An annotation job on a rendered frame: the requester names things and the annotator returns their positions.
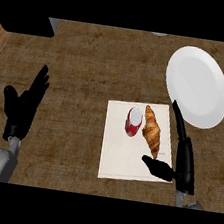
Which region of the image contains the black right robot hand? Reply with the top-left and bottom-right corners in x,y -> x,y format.
137,95 -> 208,196

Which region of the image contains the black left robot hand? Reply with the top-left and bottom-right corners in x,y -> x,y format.
0,59 -> 53,146

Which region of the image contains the white rectangular placemat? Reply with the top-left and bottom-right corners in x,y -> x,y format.
97,95 -> 184,189

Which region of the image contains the red can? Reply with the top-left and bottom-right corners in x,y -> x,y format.
123,105 -> 146,139

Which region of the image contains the white round plate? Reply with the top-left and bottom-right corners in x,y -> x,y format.
158,42 -> 224,133

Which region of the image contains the golden brown croissant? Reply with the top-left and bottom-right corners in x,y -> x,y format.
138,104 -> 166,161

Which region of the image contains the black box appliance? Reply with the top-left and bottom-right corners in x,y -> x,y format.
0,9 -> 57,39

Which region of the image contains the grey block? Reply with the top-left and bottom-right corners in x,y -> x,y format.
46,16 -> 61,35

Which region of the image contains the pale grey round object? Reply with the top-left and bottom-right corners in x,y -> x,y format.
150,31 -> 168,38

